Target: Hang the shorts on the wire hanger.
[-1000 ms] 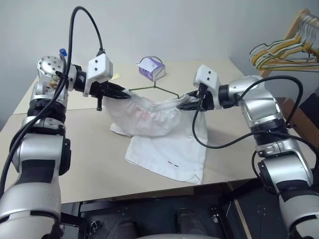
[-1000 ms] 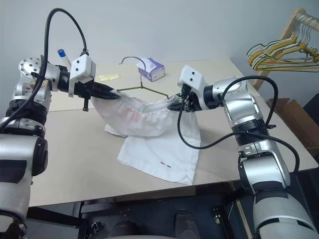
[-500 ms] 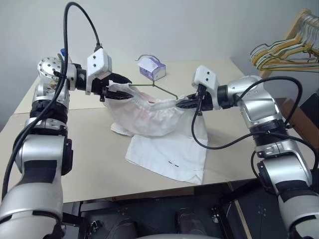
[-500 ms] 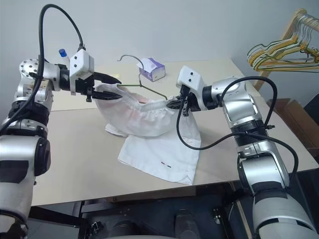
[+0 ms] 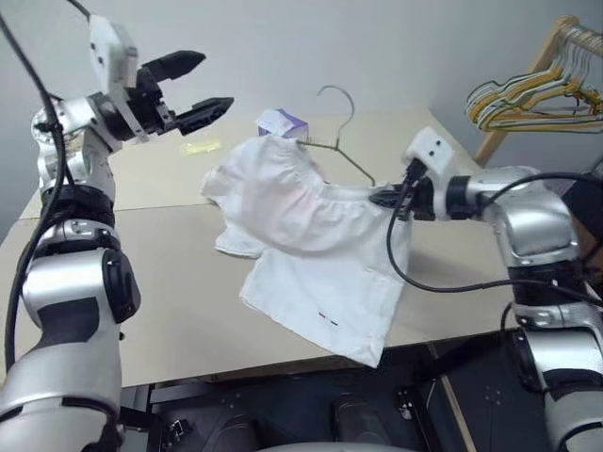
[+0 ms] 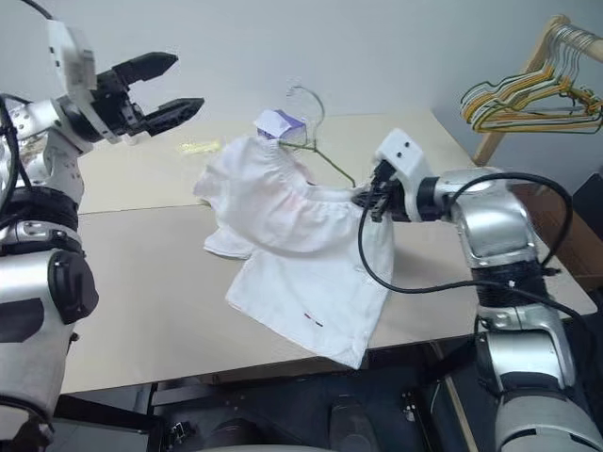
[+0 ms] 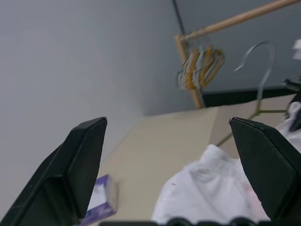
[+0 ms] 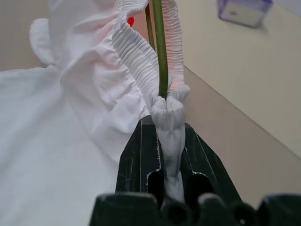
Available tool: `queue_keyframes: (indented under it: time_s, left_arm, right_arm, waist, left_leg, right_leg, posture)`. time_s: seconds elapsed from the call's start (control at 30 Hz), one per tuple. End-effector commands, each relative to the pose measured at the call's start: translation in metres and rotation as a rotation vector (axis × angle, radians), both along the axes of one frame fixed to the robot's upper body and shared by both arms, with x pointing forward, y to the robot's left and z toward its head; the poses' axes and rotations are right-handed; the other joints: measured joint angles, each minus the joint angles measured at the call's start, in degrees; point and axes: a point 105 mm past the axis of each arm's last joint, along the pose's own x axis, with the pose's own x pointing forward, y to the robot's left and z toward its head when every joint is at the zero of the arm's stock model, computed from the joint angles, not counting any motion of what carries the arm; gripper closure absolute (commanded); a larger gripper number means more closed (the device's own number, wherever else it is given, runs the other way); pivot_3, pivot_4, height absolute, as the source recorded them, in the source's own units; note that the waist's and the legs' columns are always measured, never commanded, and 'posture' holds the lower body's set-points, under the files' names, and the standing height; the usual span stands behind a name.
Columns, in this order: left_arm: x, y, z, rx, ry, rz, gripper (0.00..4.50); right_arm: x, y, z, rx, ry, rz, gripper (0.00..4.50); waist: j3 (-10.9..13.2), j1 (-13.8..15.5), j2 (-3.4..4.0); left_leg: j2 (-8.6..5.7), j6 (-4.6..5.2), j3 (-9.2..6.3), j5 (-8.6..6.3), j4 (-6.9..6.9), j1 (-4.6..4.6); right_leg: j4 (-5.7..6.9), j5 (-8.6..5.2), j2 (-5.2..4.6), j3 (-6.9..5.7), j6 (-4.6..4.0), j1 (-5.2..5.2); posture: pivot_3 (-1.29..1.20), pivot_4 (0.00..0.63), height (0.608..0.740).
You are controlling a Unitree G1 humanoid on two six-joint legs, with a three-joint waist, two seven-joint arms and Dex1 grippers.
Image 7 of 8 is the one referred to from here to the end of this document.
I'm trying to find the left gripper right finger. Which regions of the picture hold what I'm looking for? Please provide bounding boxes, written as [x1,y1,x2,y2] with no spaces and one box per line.
[229,116,301,222]

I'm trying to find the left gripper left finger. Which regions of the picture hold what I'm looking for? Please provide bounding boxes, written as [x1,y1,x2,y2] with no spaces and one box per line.
[0,116,108,226]

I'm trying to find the white shorts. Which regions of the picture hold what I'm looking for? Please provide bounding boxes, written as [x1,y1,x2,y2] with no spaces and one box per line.
[151,101,301,224]

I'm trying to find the purple tissue box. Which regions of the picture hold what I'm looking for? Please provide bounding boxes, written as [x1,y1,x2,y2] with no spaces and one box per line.
[81,173,119,226]

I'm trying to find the thin black cord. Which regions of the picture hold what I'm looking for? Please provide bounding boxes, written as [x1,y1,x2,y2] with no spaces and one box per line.
[172,0,187,35]

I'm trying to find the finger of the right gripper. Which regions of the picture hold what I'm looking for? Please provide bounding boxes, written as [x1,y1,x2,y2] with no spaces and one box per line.
[283,76,301,91]
[285,94,301,132]

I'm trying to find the thin metal wire hanger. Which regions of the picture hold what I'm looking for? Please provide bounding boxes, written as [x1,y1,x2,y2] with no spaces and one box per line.
[215,41,290,148]

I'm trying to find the wooden clothes rack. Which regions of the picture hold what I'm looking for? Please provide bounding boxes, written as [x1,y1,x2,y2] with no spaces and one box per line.
[174,0,301,109]

